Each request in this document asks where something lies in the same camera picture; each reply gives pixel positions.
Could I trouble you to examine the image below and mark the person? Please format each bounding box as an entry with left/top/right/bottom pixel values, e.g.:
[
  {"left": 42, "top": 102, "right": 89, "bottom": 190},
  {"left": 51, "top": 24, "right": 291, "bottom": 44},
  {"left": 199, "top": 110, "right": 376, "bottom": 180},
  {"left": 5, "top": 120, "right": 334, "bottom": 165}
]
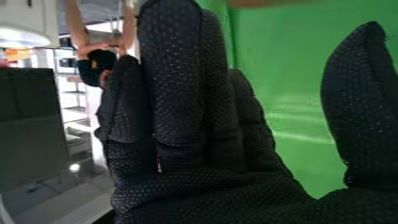
[{"left": 62, "top": 0, "right": 144, "bottom": 88}]

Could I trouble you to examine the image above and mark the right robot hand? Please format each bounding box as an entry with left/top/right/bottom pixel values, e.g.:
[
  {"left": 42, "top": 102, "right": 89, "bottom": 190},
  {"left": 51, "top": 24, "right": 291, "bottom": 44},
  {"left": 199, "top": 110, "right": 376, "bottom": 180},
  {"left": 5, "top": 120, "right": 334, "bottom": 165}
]
[{"left": 92, "top": 0, "right": 398, "bottom": 224}]

